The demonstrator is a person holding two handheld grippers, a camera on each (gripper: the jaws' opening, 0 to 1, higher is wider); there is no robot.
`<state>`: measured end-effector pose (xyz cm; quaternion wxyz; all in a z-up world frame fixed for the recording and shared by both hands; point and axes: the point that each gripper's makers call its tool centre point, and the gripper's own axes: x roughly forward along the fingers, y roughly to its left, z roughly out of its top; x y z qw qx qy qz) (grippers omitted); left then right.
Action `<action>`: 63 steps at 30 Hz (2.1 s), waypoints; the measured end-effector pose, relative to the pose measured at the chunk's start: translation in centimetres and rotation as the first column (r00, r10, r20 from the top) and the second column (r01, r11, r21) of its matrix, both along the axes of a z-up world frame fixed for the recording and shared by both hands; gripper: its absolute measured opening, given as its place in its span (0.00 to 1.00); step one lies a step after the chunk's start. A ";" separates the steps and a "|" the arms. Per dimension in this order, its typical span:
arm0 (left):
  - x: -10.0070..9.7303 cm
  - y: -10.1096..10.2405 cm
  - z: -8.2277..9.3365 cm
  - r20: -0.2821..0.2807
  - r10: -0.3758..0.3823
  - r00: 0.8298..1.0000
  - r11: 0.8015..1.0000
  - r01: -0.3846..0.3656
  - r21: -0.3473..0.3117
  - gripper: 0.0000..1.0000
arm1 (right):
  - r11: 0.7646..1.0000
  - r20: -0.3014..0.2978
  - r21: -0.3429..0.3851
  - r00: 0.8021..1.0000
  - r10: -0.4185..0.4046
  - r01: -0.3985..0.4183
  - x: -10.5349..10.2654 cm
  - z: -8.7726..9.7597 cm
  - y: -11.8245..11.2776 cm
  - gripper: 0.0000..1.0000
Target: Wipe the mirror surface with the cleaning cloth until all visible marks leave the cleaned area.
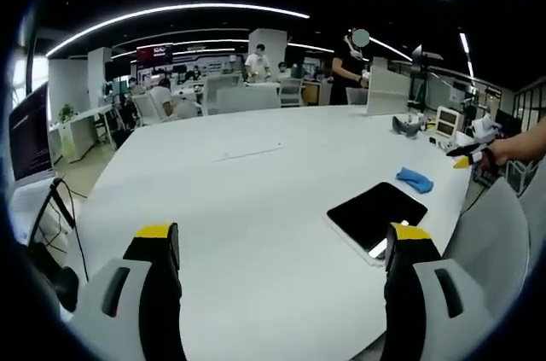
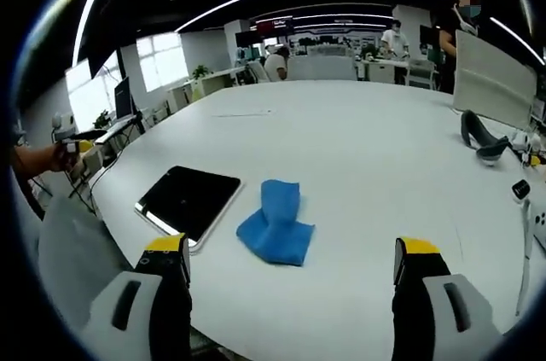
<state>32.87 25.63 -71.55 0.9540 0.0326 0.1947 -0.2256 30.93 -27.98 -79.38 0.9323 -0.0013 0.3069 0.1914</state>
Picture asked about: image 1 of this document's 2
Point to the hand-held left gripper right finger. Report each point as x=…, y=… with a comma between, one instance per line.
x=431, y=292

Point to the white box device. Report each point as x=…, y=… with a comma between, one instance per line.
x=447, y=122

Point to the green potted plant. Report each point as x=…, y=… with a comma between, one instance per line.
x=67, y=113

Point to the black mirror with white frame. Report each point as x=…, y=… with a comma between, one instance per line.
x=377, y=218

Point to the white office chair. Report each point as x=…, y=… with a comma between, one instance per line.
x=291, y=91

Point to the computer monitor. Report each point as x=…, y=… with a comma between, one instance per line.
x=30, y=139

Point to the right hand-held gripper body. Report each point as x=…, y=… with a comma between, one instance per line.
x=485, y=128

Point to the curved ceiling light strip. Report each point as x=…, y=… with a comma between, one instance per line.
x=170, y=15

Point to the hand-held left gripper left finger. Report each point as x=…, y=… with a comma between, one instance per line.
x=128, y=292

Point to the grey office chair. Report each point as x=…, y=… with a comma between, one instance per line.
x=490, y=246

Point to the red wall screen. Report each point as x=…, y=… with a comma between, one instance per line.
x=154, y=54

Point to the person's right hand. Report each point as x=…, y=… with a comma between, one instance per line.
x=503, y=151

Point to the grey curved object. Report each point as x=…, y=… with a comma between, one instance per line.
x=405, y=127

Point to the blue cleaning cloth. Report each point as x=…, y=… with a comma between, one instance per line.
x=414, y=179

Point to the white desk divider panel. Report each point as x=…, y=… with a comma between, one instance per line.
x=388, y=88

